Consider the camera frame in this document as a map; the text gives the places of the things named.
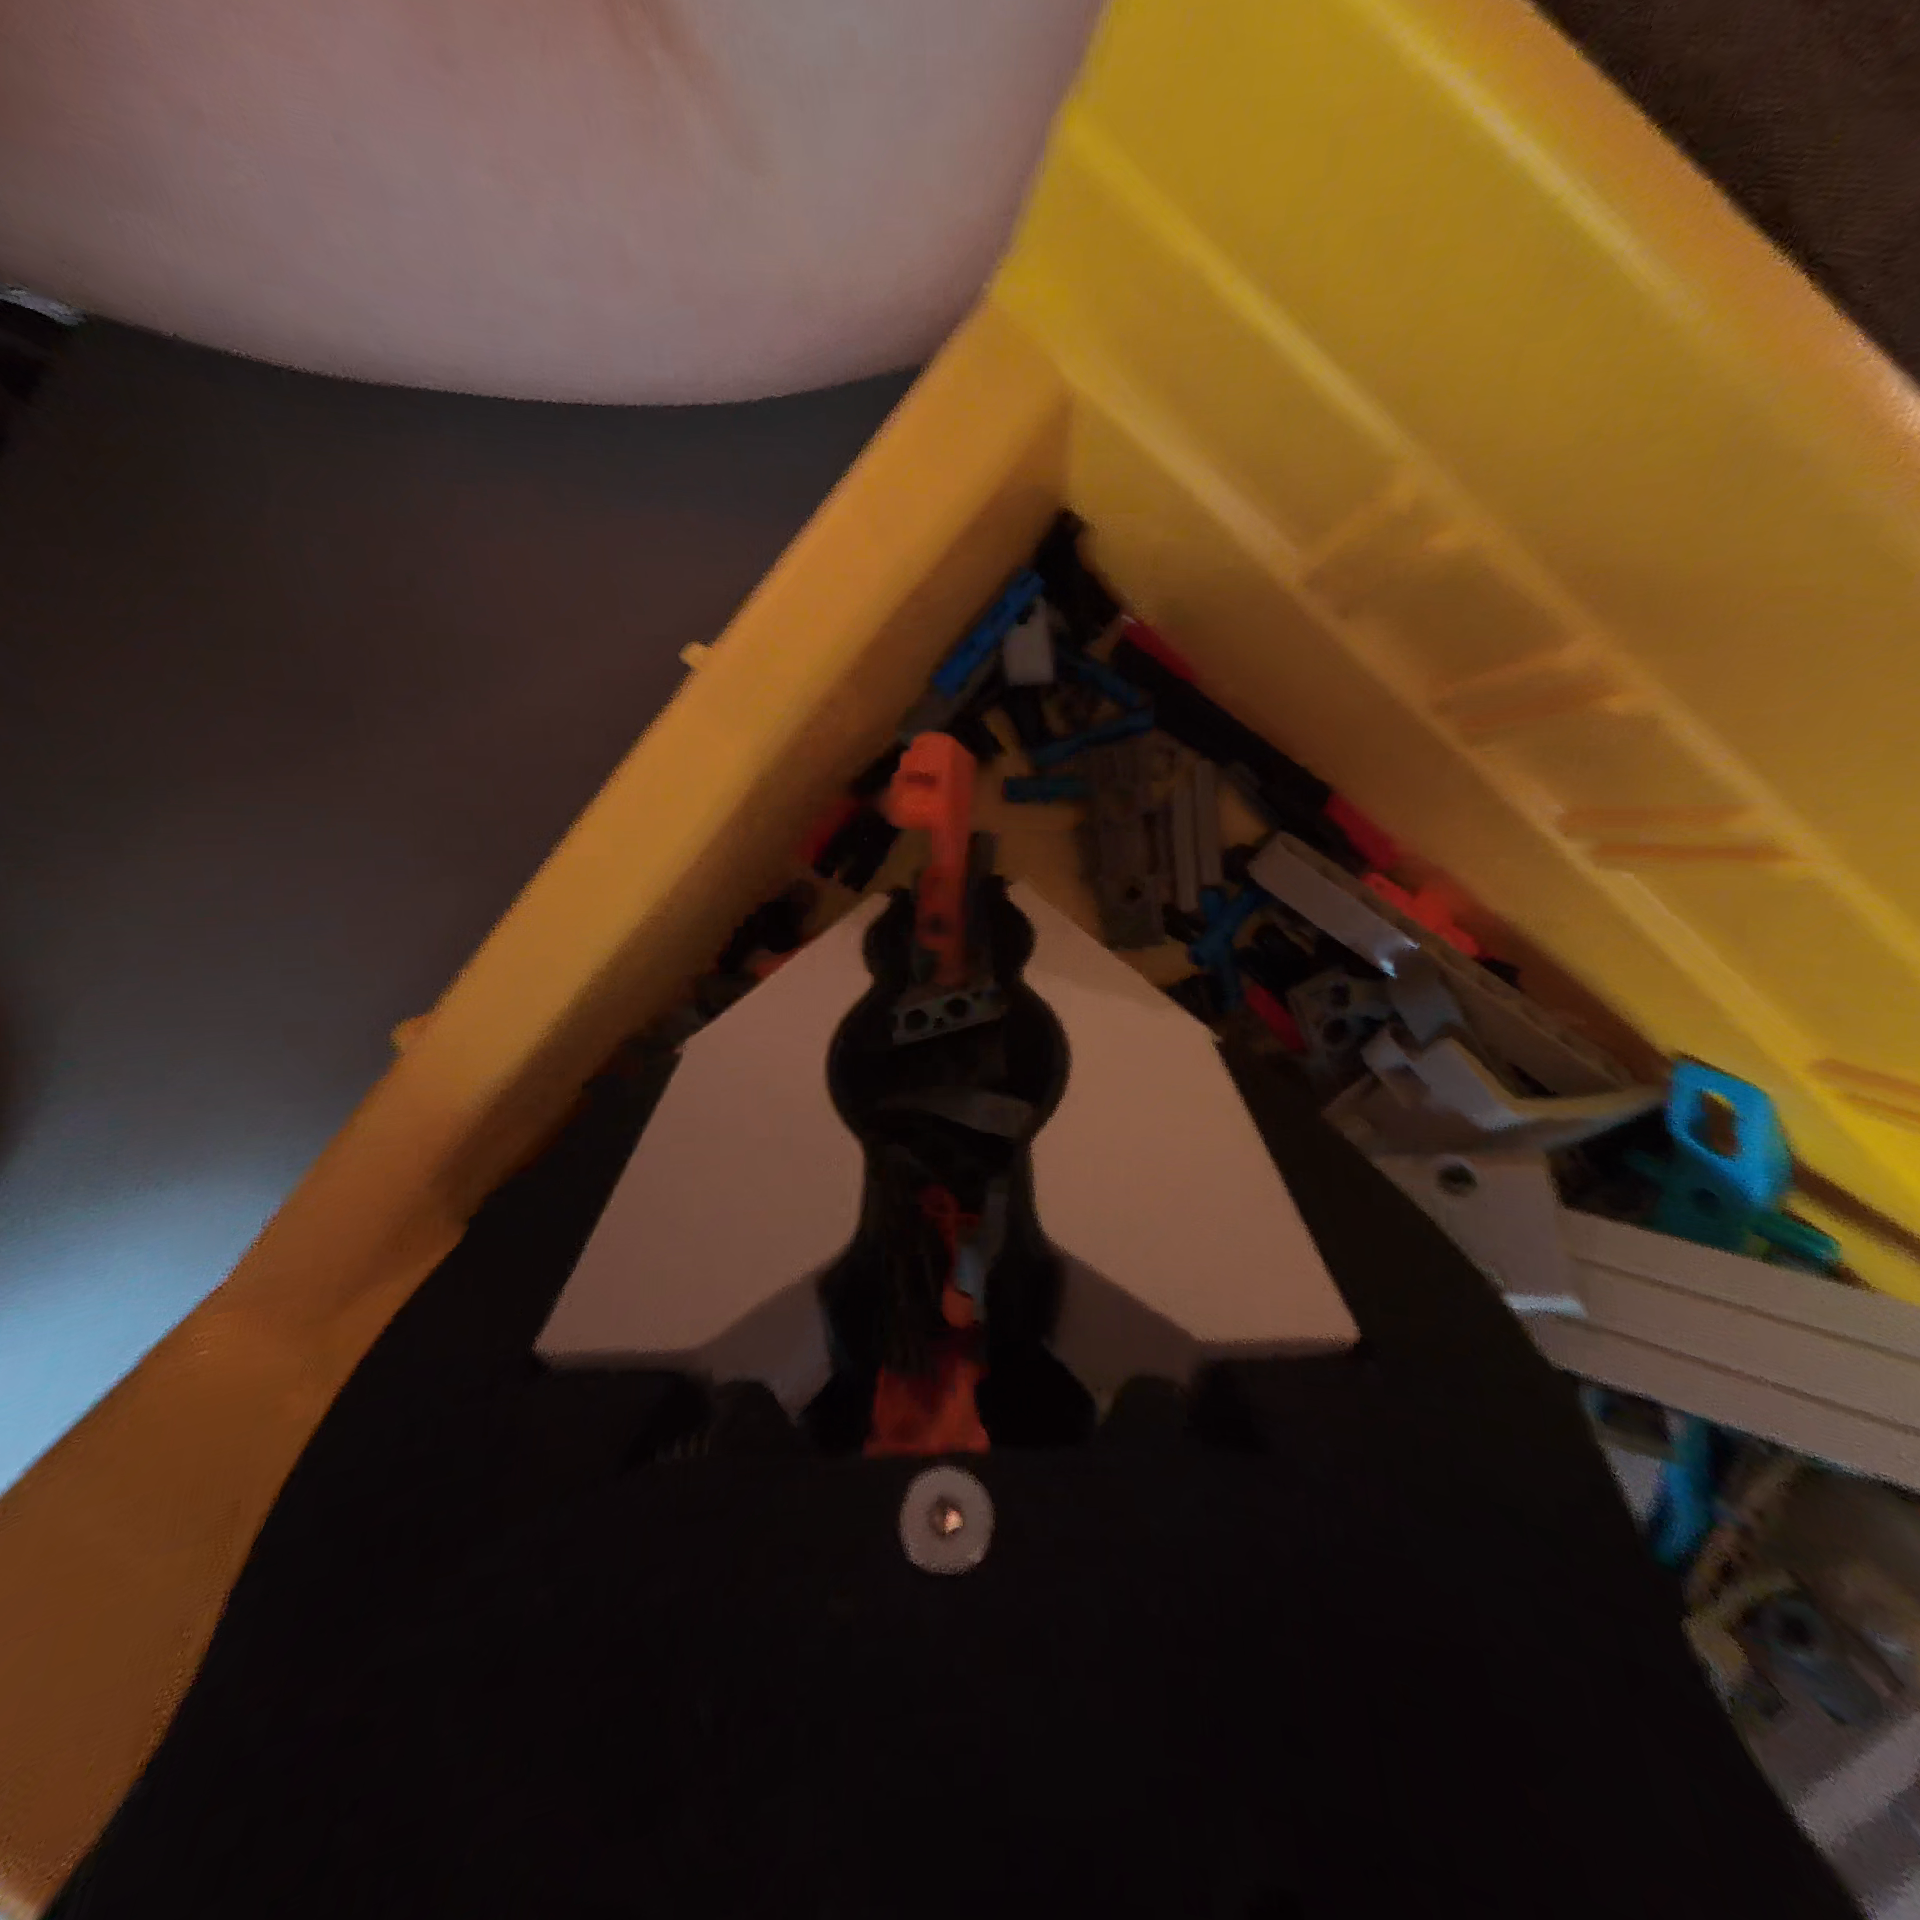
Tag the grey desk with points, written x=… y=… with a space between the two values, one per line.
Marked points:
x=300 y=750

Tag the orange brick piece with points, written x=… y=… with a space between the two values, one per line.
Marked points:
x=932 y=787

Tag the person's left forearm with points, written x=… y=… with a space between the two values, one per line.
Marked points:
x=525 y=181

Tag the yellow plastic bin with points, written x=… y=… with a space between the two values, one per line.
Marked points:
x=1349 y=299

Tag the pile of toy brick pieces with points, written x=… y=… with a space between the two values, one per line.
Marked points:
x=1142 y=809

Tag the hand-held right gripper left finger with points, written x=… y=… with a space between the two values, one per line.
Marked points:
x=706 y=1200

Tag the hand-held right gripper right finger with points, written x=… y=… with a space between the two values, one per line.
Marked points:
x=1171 y=1200

